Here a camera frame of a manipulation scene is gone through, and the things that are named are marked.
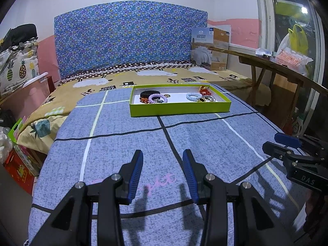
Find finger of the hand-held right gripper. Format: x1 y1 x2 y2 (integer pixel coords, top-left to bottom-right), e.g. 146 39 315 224
274 133 324 150
262 141 299 161

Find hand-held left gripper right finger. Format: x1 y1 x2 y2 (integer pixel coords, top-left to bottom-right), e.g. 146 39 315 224
182 149 295 246

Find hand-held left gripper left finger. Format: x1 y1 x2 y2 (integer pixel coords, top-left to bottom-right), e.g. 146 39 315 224
29 149 144 246

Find green shallow box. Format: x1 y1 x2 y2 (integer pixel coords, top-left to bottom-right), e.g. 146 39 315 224
129 83 232 118

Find light blue spiral hair tie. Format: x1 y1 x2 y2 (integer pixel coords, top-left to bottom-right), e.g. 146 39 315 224
186 92 203 102

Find purple hair tie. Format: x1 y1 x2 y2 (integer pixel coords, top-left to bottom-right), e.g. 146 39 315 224
148 93 164 105

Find blue checked blanket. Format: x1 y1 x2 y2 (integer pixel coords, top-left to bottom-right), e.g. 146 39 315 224
27 83 308 246

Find wooden table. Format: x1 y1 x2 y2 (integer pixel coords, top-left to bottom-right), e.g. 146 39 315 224
207 46 328 134

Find white red plastic bag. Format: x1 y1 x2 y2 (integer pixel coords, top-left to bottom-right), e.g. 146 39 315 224
275 47 314 76

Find small packets on table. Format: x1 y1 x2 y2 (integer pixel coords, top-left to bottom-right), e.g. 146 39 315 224
255 47 276 61

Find yellow plastic bag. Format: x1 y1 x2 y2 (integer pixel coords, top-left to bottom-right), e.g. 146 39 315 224
287 24 308 55

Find yellow sheep printed bed sheet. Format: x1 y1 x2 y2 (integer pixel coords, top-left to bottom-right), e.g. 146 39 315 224
17 60 272 155

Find red cardboard box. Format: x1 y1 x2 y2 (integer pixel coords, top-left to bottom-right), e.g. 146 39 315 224
4 146 39 193

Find cardboard quilt box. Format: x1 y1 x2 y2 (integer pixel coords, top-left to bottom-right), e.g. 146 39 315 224
190 27 231 71

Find green cardboard packet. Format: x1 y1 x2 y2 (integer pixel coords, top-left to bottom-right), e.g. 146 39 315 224
7 118 25 144

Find window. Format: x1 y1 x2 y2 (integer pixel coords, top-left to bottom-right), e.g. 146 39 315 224
254 0 328 93

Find pink storage box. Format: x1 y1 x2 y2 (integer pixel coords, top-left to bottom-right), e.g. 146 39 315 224
0 72 52 123

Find blue floral headboard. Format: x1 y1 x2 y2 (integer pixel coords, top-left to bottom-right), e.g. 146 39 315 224
54 0 208 86

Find pineapple printed bag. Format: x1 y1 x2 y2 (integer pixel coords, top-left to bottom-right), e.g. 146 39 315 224
0 38 40 98

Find black bag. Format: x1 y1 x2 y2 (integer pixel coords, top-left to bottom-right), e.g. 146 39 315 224
0 24 38 53

